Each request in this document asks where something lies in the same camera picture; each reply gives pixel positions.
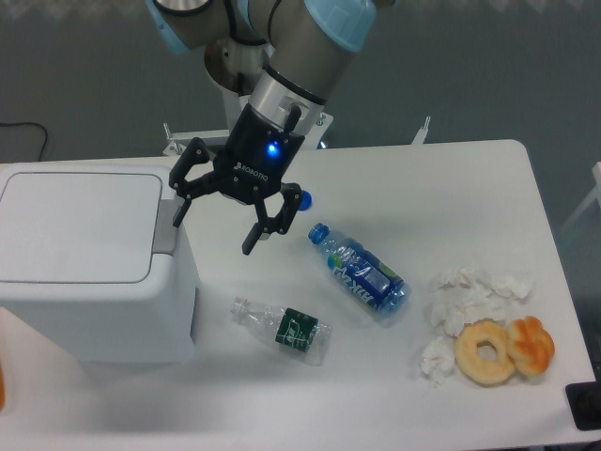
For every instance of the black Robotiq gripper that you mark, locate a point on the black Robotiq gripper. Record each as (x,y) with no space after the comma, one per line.
(249,169)

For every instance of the white trash can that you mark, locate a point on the white trash can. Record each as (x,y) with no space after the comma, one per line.
(91,259)

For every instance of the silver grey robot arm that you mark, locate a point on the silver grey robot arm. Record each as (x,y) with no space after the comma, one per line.
(286,57)

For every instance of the blue bottle cap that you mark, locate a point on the blue bottle cap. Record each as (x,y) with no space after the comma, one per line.
(306,202)

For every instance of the clear bottle green label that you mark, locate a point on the clear bottle green label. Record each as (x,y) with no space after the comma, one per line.
(297,334)

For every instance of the blue plastic bottle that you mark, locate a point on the blue plastic bottle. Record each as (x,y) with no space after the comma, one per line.
(364,275)

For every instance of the large crumpled white tissue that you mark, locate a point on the large crumpled white tissue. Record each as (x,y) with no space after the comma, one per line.
(465,295)

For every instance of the small crumpled white tissue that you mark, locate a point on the small crumpled white tissue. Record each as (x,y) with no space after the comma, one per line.
(438,361)

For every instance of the orange object at left edge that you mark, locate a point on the orange object at left edge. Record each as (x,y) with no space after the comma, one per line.
(2,389)

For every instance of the orange glazed bread roll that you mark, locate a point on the orange glazed bread roll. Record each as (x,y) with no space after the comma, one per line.
(530,346)

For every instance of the white furniture at right edge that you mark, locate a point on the white furniture at right edge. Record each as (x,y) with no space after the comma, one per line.
(591,199)

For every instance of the black device at edge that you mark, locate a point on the black device at edge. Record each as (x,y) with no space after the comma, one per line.
(584,402)

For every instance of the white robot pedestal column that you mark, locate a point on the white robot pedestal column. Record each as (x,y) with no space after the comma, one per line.
(233,104)

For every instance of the plain ring donut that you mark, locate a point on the plain ring donut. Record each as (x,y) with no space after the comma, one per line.
(481,353)

